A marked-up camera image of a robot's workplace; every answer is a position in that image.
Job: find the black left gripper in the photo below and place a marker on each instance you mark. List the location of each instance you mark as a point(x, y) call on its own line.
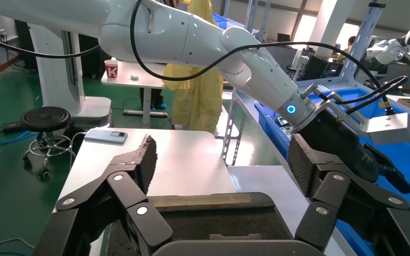
point(339, 141)

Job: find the white building pillar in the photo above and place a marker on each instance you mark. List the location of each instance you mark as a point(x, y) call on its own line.
point(332, 24)

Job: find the red and white paper cup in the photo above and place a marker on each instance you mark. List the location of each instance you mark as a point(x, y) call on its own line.
point(111, 70)

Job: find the light blue smartphone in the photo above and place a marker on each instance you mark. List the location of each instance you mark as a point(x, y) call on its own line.
point(106, 136)

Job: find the small white round object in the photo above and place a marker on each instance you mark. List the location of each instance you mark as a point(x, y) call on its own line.
point(134, 76)

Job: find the white humanoid robot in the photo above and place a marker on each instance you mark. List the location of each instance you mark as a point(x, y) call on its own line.
point(389, 49)

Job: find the blue plastic crate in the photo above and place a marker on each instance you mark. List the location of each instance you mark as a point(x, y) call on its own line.
point(222, 19)

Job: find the white perforated shelf leg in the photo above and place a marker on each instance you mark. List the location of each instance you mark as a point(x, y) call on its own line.
point(228, 141)

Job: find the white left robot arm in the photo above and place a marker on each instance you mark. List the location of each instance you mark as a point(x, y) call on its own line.
point(191, 35)

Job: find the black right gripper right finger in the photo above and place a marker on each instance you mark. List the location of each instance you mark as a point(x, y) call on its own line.
point(332, 187)

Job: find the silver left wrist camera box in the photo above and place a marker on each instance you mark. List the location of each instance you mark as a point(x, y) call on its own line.
point(389, 129)

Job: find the black round swivel stool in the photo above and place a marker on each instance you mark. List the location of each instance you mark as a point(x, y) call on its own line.
point(45, 119)

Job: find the white perforated shelf post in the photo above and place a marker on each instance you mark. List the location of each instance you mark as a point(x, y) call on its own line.
point(362, 39)

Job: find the black power adapter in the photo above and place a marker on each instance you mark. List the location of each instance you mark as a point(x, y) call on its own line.
point(12, 127)

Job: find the black foam-lined container tray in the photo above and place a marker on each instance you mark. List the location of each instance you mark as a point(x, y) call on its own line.
point(226, 222)

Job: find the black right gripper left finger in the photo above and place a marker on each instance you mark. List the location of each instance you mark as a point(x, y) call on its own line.
point(134, 176)

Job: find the white robot column stand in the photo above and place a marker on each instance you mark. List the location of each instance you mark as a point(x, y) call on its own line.
point(53, 70)

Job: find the white desk with T-foot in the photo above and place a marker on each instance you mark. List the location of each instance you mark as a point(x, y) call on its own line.
point(138, 83)

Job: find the person in yellow coat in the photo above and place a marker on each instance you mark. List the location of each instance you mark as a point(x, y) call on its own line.
point(194, 102)

